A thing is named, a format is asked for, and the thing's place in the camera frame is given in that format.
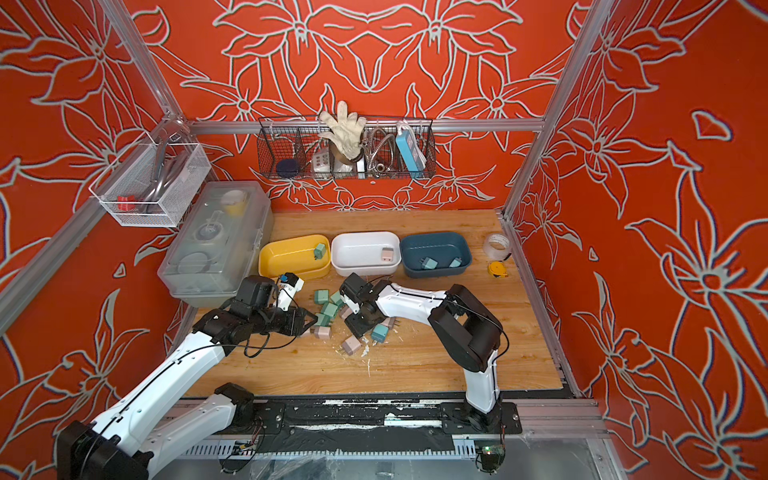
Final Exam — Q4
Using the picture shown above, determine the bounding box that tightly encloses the clear plastic lidded container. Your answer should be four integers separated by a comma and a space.
158, 181, 274, 308

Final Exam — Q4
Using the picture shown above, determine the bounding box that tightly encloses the light blue box in basket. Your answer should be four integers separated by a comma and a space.
395, 120, 426, 178

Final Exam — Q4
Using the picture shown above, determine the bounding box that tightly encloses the white storage box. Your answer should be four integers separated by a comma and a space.
331, 231, 402, 277

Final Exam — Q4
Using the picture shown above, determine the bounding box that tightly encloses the white rubber glove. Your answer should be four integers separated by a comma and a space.
319, 100, 367, 161

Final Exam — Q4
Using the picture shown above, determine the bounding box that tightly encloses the black wire basket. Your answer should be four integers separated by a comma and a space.
256, 113, 437, 181

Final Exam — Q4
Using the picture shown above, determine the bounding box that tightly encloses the dark blue storage box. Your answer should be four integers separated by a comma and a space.
400, 231, 473, 279

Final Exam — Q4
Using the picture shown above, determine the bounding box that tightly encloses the yellow tape measure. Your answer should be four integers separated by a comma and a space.
487, 261, 509, 278

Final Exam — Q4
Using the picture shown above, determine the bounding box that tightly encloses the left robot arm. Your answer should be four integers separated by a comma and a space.
55, 273, 317, 479

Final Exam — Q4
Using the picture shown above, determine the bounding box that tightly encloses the red object in basket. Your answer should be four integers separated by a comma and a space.
117, 195, 137, 212

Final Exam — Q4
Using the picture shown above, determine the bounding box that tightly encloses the clear tape roll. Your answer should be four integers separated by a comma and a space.
483, 233, 511, 262

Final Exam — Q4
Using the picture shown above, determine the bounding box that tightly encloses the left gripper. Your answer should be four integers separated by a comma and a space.
252, 301, 320, 337

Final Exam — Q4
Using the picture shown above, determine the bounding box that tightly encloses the white wire basket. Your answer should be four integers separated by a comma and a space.
88, 134, 211, 228

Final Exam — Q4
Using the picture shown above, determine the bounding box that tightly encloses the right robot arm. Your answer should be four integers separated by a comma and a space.
339, 274, 509, 416

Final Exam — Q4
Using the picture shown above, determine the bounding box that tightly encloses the white power strip in basket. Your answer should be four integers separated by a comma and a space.
311, 148, 332, 178

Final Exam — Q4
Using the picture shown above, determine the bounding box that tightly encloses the green plug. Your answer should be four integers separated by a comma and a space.
313, 243, 327, 260
330, 291, 344, 307
316, 313, 333, 327
321, 302, 340, 320
313, 289, 330, 305

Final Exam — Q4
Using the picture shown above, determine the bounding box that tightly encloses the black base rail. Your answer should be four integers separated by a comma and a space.
214, 392, 522, 456

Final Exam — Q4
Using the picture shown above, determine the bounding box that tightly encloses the yellow storage box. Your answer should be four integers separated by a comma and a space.
258, 234, 331, 280

